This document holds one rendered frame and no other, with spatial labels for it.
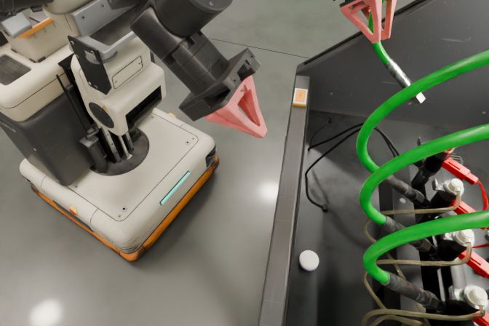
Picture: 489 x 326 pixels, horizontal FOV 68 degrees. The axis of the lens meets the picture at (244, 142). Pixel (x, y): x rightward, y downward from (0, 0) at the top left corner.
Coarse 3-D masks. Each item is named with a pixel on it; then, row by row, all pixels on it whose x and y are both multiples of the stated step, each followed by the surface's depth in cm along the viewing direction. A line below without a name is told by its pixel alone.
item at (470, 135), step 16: (480, 128) 34; (432, 144) 37; (448, 144) 36; (464, 144) 36; (400, 160) 40; (416, 160) 39; (384, 176) 42; (368, 192) 45; (368, 208) 48; (384, 224) 50; (400, 224) 51; (416, 240) 52
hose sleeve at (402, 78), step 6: (390, 60) 64; (384, 66) 65; (390, 66) 64; (396, 66) 64; (390, 72) 65; (396, 72) 64; (402, 72) 64; (396, 78) 65; (402, 78) 64; (402, 84) 65; (408, 84) 64; (414, 96) 65
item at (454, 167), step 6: (444, 162) 61; (450, 162) 60; (456, 162) 60; (450, 168) 60; (456, 168) 60; (462, 168) 60; (456, 174) 60; (462, 174) 59; (468, 174) 59; (468, 180) 59; (474, 180) 59
